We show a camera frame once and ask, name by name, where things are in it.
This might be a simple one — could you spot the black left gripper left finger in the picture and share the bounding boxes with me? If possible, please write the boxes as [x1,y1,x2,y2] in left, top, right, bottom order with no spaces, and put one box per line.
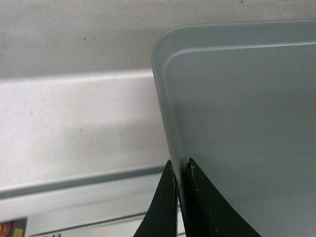
[134,160,178,237]

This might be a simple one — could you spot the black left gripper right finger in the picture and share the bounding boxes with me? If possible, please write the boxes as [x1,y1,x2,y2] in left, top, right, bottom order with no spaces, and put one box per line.
[180,158,259,237]

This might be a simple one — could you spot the white upper shelf board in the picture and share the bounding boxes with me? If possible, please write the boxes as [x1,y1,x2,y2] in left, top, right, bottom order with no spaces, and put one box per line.
[0,69,170,237]

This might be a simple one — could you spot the grey rectangular serving tray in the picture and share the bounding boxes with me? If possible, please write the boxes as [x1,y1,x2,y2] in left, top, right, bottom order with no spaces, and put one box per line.
[152,20,316,237]

